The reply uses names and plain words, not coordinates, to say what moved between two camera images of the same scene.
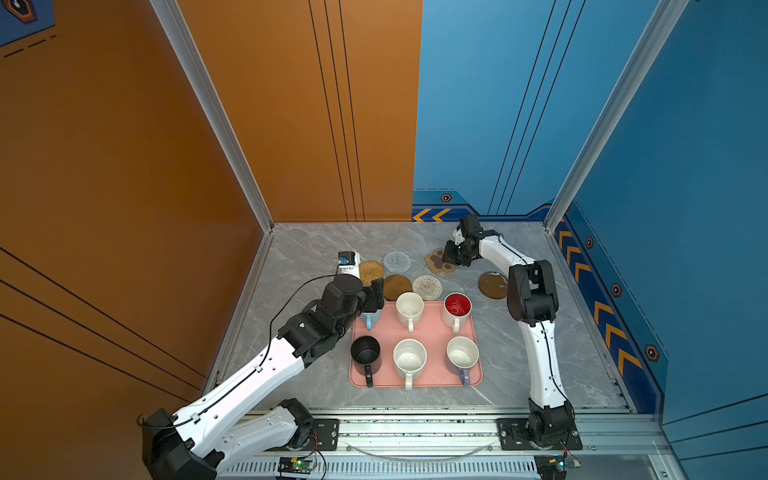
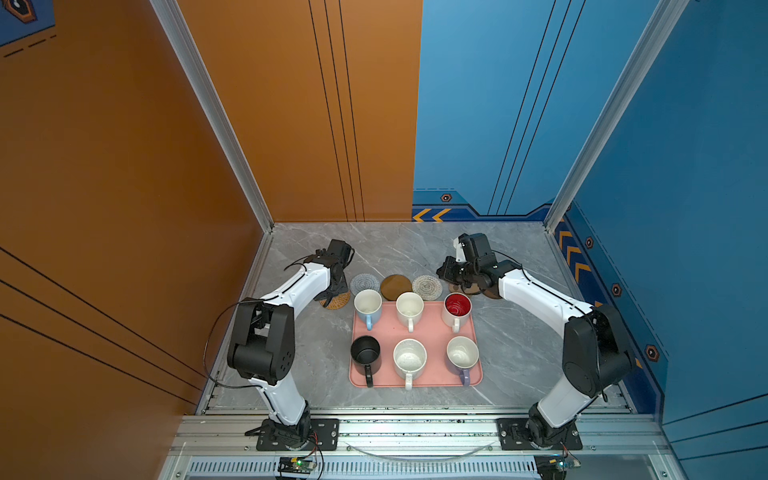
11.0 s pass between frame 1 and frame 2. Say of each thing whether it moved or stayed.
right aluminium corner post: stayed
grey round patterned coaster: moved
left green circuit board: stayed
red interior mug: stayed
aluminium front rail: stayed
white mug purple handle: stayed
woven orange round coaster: moved
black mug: stayed
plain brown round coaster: stayed
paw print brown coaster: moved
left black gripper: moved
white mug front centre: stayed
